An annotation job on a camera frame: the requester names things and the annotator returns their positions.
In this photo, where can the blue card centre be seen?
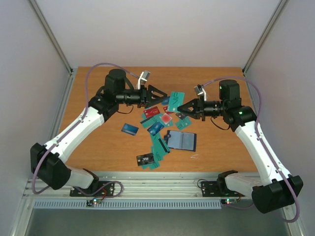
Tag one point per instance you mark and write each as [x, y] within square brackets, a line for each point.
[155, 128]

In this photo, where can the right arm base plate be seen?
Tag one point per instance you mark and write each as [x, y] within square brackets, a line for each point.
[213, 189]

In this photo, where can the blue card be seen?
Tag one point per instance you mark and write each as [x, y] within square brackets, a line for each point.
[129, 129]
[155, 128]
[165, 101]

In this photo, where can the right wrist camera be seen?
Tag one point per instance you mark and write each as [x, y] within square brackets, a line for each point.
[200, 92]

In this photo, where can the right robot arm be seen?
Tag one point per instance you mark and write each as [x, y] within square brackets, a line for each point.
[276, 187]

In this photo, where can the navy blue card holder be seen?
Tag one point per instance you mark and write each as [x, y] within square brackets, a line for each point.
[181, 140]

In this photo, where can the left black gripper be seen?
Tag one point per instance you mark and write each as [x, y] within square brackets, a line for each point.
[145, 96]

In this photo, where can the red VIP card left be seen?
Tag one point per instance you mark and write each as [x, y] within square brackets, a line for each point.
[151, 112]

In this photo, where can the grey slotted cable duct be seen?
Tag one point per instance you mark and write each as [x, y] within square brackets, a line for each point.
[127, 204]

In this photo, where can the blue card top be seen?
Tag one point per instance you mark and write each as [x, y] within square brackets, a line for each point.
[165, 101]

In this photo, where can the black card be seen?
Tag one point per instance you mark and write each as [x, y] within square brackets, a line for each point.
[145, 159]
[181, 116]

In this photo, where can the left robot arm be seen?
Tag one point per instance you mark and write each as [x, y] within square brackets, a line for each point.
[48, 161]

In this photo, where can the blue card left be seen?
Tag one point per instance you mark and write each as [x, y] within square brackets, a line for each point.
[129, 129]

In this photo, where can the white red card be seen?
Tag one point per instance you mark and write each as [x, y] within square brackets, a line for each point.
[166, 120]

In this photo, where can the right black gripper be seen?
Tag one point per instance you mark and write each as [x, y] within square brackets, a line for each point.
[201, 109]

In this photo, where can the green card with stripe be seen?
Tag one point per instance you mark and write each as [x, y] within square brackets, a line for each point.
[159, 145]

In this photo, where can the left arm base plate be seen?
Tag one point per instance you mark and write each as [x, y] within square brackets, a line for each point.
[103, 188]

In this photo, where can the green VIP card bottom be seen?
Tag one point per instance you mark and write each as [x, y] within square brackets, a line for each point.
[157, 158]

